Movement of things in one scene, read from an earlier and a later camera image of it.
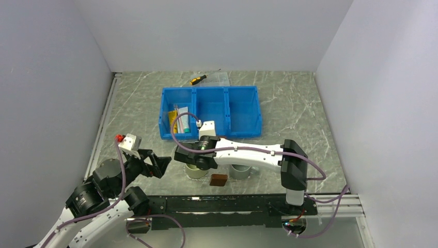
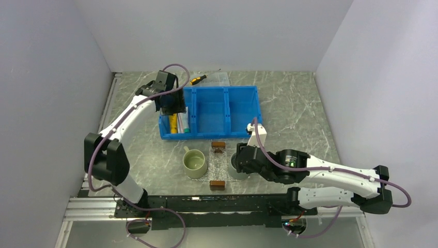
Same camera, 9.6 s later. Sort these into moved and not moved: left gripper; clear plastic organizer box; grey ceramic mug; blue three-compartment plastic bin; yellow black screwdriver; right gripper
Moved: right gripper; left gripper
Not moved: grey ceramic mug; blue three-compartment plastic bin; yellow black screwdriver; clear plastic organizer box
